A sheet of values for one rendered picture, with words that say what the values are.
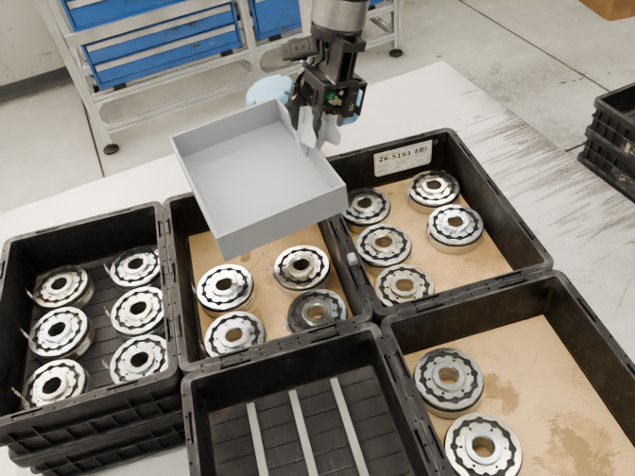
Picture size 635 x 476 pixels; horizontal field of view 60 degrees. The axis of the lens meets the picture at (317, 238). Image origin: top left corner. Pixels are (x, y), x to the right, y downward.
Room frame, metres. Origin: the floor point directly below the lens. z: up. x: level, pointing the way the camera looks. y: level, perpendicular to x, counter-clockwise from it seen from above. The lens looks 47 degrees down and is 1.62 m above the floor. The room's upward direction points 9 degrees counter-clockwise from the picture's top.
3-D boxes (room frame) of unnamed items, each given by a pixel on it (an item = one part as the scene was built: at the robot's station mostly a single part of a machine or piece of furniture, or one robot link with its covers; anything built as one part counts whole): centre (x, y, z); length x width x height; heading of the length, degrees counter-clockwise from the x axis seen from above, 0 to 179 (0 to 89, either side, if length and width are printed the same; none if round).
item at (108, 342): (0.60, 0.41, 0.87); 0.40 x 0.30 x 0.11; 9
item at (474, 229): (0.70, -0.26, 0.86); 0.10 x 0.10 x 0.01
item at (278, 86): (1.12, 0.05, 0.89); 0.13 x 0.12 x 0.14; 92
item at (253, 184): (0.69, 0.08, 1.07); 0.27 x 0.20 x 0.05; 18
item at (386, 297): (0.57, -0.13, 0.86); 0.10 x 0.10 x 0.01
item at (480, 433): (0.28, -0.18, 0.86); 0.05 x 0.05 x 0.01
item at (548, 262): (0.69, -0.19, 0.92); 0.40 x 0.30 x 0.02; 9
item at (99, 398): (0.60, 0.41, 0.92); 0.40 x 0.30 x 0.02; 9
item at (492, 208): (0.69, -0.19, 0.87); 0.40 x 0.30 x 0.11; 9
